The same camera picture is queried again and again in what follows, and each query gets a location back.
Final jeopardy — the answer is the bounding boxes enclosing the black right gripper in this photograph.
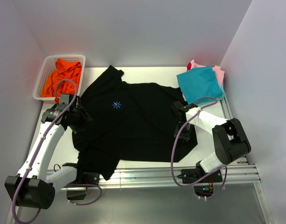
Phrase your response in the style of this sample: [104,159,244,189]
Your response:
[174,122,193,144]

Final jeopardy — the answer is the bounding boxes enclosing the black t-shirt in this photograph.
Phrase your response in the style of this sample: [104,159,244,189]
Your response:
[72,66,198,180]

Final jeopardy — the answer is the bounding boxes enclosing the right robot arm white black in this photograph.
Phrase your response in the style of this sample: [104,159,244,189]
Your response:
[170,104,251,187]

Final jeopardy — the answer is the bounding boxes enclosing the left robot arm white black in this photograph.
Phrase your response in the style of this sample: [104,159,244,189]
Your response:
[5,102,97,210]

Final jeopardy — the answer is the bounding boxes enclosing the orange t-shirt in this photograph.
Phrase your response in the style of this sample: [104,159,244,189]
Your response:
[41,58,82,98]

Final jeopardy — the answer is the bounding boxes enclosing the white plastic basket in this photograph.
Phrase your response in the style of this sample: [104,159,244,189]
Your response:
[33,55,86,103]

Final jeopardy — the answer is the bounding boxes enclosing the teal folded t-shirt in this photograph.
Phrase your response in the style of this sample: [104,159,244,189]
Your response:
[177,67,226,105]

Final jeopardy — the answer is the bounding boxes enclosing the red folded t-shirt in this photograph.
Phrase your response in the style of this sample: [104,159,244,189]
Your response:
[186,63,192,71]

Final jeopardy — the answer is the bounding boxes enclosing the pink folded t-shirt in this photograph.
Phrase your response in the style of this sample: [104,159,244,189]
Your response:
[190,60,225,88]

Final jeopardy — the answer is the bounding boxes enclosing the aluminium mounting rail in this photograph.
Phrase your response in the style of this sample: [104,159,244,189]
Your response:
[5,93,274,224]

